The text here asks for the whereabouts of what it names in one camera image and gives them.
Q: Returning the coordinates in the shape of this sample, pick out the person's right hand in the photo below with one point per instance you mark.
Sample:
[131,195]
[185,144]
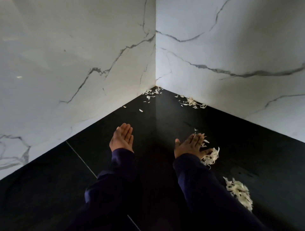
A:
[190,146]

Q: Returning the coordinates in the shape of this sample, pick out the person's left hand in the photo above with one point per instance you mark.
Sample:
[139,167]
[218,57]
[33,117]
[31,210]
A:
[121,138]

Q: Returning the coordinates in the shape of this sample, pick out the white vegetable peels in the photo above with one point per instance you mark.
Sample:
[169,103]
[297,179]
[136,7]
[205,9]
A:
[239,191]

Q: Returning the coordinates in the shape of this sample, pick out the person's left forearm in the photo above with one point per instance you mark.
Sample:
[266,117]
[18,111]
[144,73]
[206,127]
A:
[107,195]

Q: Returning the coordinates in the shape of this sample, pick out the person's right forearm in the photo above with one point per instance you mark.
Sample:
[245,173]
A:
[209,197]

